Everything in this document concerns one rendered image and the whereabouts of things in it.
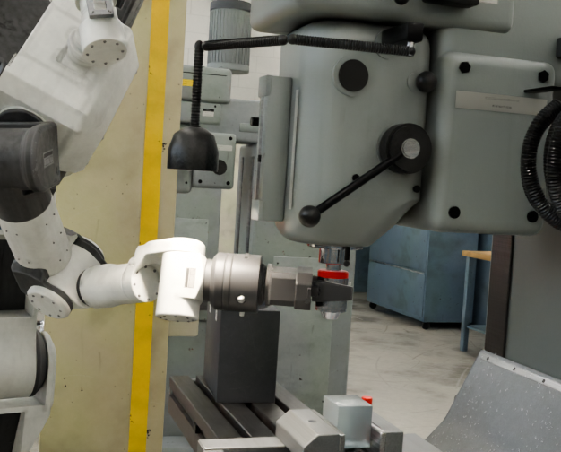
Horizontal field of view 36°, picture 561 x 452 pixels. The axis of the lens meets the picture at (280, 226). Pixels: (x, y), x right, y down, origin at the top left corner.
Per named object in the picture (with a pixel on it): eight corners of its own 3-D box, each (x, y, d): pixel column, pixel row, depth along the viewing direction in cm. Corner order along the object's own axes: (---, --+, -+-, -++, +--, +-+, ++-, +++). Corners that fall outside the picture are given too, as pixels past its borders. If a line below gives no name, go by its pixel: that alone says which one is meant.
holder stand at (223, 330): (215, 403, 168) (220, 302, 167) (202, 376, 189) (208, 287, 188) (275, 403, 170) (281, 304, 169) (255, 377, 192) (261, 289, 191)
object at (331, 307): (310, 309, 129) (312, 276, 128) (323, 307, 133) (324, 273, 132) (339, 314, 126) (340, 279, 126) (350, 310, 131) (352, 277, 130)
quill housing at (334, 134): (301, 247, 116) (316, 11, 115) (258, 235, 136) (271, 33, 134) (426, 252, 122) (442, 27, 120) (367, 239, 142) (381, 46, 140)
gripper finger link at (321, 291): (351, 303, 127) (310, 300, 127) (353, 282, 127) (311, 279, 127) (351, 305, 125) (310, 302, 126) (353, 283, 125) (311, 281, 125)
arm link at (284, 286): (314, 262, 123) (231, 256, 123) (308, 327, 123) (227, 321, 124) (313, 254, 135) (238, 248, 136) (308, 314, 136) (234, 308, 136)
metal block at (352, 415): (335, 448, 118) (338, 406, 118) (321, 435, 124) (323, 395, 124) (370, 447, 120) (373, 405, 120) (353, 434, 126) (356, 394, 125)
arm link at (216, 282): (235, 247, 127) (159, 240, 127) (228, 317, 124) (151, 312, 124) (239, 263, 138) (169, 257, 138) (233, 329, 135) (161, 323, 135)
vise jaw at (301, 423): (302, 464, 114) (304, 435, 113) (274, 436, 125) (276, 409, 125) (343, 462, 115) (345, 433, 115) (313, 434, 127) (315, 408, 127)
